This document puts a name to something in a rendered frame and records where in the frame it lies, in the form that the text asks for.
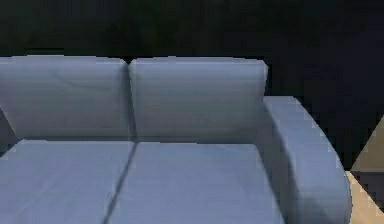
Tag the blue grey sofa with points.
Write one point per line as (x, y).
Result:
(186, 173)

